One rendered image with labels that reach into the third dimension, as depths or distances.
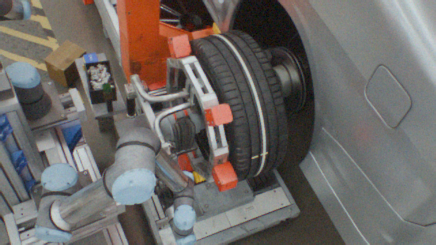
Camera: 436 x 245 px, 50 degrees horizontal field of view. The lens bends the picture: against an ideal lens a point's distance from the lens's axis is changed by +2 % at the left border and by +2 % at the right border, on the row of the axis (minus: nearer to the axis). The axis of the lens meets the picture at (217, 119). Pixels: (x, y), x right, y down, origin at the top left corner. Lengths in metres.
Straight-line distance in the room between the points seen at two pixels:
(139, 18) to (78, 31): 1.45
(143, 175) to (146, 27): 1.07
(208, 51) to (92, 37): 1.80
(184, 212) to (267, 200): 1.17
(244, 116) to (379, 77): 0.53
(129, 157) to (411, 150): 0.82
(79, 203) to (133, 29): 0.99
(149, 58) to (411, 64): 1.39
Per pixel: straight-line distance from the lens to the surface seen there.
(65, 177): 1.69
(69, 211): 1.56
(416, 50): 1.40
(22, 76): 1.98
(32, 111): 2.09
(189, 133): 1.78
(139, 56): 2.37
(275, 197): 2.78
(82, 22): 3.66
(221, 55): 1.85
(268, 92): 1.80
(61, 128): 2.23
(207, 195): 2.55
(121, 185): 1.31
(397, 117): 1.48
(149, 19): 2.21
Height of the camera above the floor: 2.52
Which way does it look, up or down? 55 degrees down
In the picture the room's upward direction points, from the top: 11 degrees clockwise
